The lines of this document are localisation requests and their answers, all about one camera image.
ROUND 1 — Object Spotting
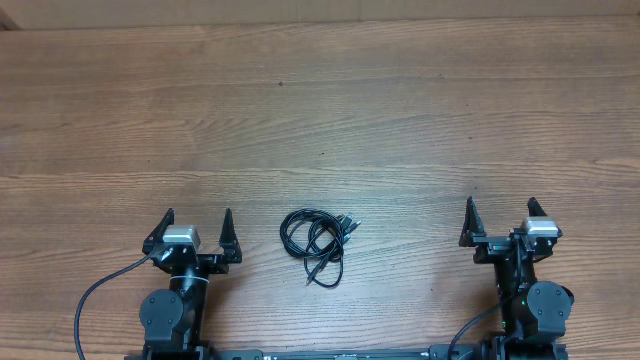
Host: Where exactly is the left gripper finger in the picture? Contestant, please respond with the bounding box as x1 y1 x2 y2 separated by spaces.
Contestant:
219 208 243 264
142 208 175 255

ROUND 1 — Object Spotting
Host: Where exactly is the thick black USB cable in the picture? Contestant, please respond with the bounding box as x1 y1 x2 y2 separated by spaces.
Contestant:
279 208 362 261

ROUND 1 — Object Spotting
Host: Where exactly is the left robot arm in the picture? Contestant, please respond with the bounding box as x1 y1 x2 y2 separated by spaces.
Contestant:
139 208 242 359

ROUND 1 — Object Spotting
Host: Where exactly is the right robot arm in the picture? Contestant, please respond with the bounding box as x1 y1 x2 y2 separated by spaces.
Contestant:
447 198 575 359

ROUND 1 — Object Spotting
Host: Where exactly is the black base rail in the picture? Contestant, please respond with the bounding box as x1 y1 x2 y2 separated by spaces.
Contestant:
209 347 486 360

